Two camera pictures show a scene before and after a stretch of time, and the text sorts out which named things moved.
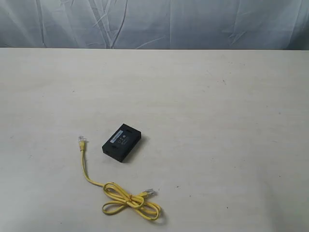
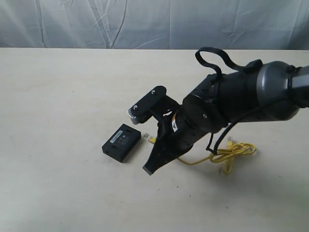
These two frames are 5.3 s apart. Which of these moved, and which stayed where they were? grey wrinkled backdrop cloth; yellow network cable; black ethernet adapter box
Moved: yellow network cable
Stayed: grey wrinkled backdrop cloth; black ethernet adapter box
